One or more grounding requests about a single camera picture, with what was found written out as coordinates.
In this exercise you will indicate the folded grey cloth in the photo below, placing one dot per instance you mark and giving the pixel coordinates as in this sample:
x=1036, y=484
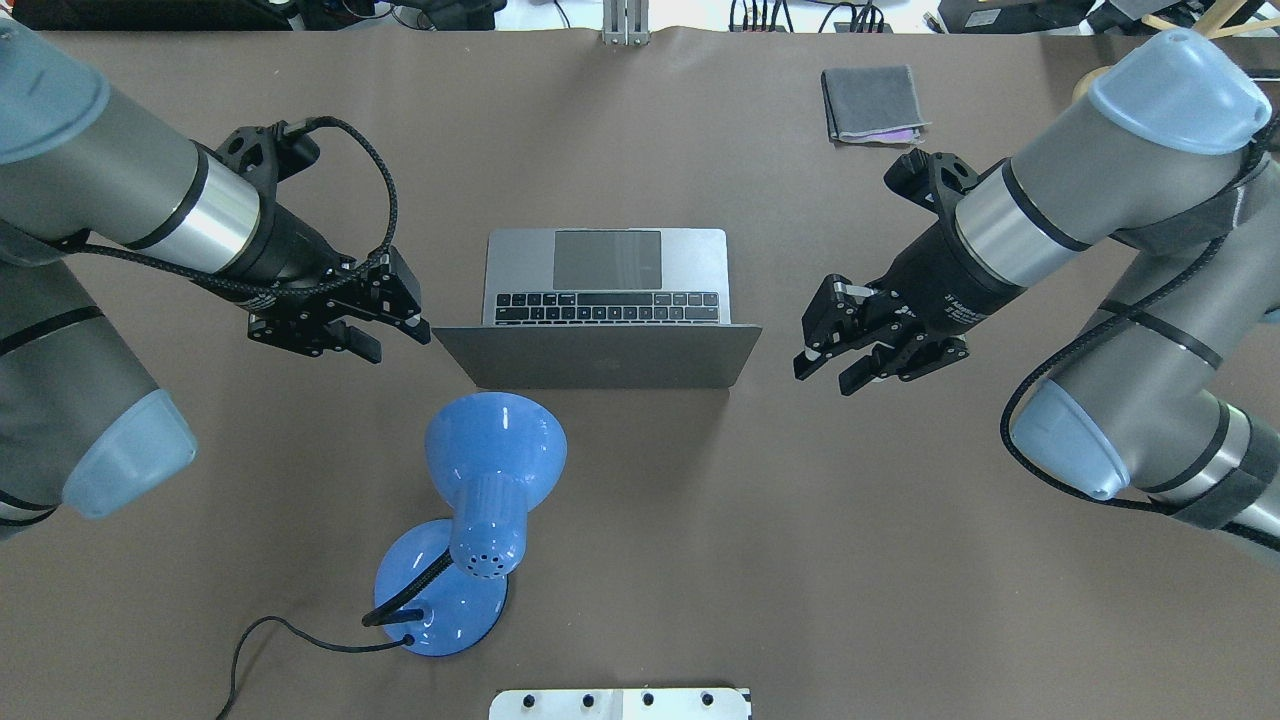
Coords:
x=872, y=105

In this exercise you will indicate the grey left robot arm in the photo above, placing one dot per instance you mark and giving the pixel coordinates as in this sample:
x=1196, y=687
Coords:
x=89, y=171

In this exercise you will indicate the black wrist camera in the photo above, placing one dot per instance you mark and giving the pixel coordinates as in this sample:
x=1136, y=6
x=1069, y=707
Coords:
x=932, y=180
x=266, y=155

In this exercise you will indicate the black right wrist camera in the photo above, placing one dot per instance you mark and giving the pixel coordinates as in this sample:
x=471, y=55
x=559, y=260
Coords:
x=932, y=180

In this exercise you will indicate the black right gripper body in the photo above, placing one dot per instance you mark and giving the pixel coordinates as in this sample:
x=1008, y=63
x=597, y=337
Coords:
x=945, y=277

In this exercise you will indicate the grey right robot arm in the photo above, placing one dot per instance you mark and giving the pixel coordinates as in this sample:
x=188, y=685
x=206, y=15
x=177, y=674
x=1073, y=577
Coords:
x=1166, y=152

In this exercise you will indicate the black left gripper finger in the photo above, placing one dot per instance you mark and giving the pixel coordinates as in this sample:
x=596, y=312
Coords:
x=388, y=292
x=312, y=339

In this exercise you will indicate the grey laptop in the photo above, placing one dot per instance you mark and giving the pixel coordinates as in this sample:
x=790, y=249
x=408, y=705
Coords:
x=589, y=308

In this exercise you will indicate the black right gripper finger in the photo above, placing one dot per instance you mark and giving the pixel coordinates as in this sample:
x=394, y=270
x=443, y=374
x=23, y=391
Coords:
x=834, y=322
x=882, y=363

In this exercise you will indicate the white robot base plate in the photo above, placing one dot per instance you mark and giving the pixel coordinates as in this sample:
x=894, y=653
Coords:
x=624, y=703

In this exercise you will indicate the blue desk lamp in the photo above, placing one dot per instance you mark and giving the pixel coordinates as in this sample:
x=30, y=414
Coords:
x=443, y=585

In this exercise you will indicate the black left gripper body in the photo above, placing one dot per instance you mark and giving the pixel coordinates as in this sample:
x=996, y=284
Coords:
x=296, y=250

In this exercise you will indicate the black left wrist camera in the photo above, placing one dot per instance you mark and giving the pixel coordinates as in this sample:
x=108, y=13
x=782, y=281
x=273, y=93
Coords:
x=266, y=155

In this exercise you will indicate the wooden mug tree stand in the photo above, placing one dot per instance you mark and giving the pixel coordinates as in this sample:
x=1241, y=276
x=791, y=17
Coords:
x=1216, y=22

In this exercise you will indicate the aluminium camera mast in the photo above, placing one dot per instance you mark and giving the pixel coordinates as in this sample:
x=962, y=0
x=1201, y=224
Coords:
x=625, y=23

